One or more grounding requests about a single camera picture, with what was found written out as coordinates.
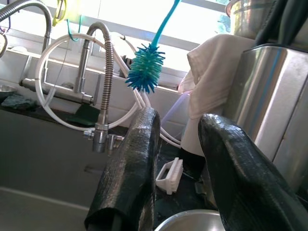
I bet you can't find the white scrubbing brush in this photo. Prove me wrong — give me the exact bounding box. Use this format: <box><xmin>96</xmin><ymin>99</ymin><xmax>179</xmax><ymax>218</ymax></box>
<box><xmin>154</xmin><ymin>157</ymin><xmax>184</xmax><ymax>195</ymax></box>

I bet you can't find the yellow plastic hook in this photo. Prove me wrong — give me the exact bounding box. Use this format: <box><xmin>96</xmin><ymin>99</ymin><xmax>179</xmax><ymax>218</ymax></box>
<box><xmin>52</xmin><ymin>0</ymin><xmax>68</xmax><ymax>26</ymax></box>

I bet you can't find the blue bottle brush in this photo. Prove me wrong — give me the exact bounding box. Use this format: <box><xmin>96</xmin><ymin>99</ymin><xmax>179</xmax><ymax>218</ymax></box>
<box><xmin>124</xmin><ymin>0</ymin><xmax>181</xmax><ymax>95</ymax></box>

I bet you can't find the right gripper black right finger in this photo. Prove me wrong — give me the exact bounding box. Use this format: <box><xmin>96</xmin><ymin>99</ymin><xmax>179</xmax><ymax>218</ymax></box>
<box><xmin>197</xmin><ymin>113</ymin><xmax>308</xmax><ymax>231</ymax></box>

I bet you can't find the dark green scouring sponge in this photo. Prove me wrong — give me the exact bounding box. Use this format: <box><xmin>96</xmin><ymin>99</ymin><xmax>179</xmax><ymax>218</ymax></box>
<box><xmin>64</xmin><ymin>103</ymin><xmax>102</xmax><ymax>128</ymax></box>

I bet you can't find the shiny steel pot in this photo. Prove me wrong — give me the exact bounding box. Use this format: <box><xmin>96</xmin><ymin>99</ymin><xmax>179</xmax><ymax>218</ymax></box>
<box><xmin>225</xmin><ymin>0</ymin><xmax>272</xmax><ymax>40</ymax></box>

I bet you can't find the white water hose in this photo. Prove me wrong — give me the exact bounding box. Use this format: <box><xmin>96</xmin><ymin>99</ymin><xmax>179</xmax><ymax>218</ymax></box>
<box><xmin>34</xmin><ymin>33</ymin><xmax>181</xmax><ymax>149</ymax></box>

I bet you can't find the white towel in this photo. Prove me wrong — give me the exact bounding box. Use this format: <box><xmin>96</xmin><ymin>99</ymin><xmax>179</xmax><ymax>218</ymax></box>
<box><xmin>177</xmin><ymin>33</ymin><xmax>256</xmax><ymax>121</ymax></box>

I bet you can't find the small steel bowl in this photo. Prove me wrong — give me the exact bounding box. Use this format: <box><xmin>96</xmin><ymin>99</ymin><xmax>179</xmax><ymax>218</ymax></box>
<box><xmin>0</xmin><ymin>83</ymin><xmax>18</xmax><ymax>94</ymax></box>

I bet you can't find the stainless steel sink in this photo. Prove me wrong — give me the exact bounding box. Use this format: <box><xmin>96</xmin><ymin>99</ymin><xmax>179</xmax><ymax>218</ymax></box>
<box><xmin>0</xmin><ymin>108</ymin><xmax>135</xmax><ymax>231</ymax></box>

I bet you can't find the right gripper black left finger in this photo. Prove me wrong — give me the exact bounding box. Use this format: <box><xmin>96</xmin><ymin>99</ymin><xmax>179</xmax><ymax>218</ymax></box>
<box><xmin>84</xmin><ymin>107</ymin><xmax>162</xmax><ymax>231</ymax></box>

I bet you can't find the small metal strainer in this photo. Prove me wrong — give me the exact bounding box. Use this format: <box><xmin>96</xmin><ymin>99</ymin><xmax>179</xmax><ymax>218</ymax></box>
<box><xmin>0</xmin><ymin>33</ymin><xmax>8</xmax><ymax>59</ymax></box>

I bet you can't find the blue grey scouring pad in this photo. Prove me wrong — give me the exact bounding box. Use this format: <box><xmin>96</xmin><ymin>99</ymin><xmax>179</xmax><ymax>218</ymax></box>
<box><xmin>0</xmin><ymin>93</ymin><xmax>39</xmax><ymax>112</ymax></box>

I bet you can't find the steel tap with flexible spout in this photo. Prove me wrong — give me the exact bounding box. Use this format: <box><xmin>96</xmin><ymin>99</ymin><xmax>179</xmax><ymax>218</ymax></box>
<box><xmin>18</xmin><ymin>21</ymin><xmax>126</xmax><ymax>154</ymax></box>

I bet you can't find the stainless steel knife block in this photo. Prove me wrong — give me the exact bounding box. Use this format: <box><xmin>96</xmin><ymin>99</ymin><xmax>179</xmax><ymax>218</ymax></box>
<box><xmin>223</xmin><ymin>43</ymin><xmax>308</xmax><ymax>192</ymax></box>

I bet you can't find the flexible metal spray faucet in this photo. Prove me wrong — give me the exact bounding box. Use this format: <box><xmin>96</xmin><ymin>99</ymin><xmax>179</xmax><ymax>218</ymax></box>
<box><xmin>0</xmin><ymin>0</ymin><xmax>54</xmax><ymax>54</ymax></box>

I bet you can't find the green plastic hook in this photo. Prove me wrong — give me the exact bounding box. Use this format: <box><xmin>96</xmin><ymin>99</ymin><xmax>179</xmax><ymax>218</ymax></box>
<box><xmin>65</xmin><ymin>18</ymin><xmax>83</xmax><ymax>42</ymax></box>

